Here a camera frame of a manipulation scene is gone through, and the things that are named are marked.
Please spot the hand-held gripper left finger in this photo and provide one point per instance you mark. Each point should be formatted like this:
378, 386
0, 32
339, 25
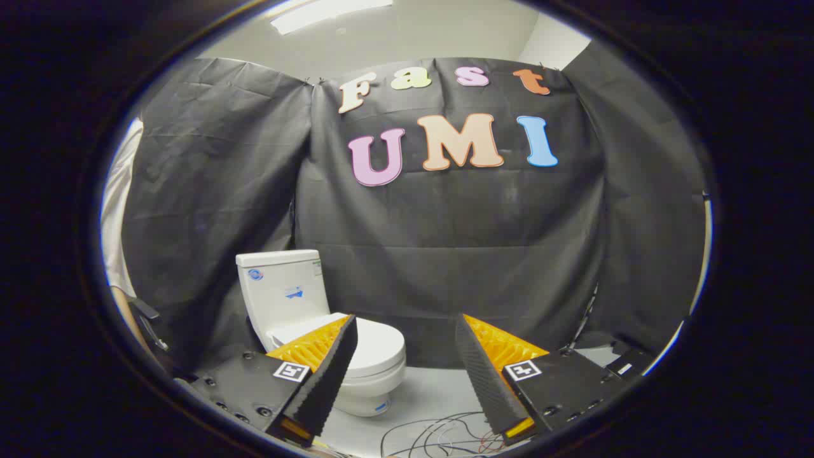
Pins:
331, 375

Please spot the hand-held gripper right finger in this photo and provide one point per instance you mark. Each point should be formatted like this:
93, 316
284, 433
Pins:
483, 375

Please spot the white toilet lid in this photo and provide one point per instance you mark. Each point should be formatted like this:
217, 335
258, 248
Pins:
378, 346

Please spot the white toilet seat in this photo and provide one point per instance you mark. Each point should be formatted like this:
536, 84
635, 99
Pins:
388, 377

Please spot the white toilet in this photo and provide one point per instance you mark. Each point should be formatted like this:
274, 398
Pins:
283, 292

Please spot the black box white label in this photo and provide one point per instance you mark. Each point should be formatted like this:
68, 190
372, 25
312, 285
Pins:
629, 366

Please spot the black backdrop cloth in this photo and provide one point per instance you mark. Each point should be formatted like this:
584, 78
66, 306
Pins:
445, 222

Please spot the person's white shirt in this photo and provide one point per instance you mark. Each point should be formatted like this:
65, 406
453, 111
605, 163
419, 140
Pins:
117, 210

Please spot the ceiling light panel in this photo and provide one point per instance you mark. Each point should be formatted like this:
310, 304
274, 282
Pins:
318, 14

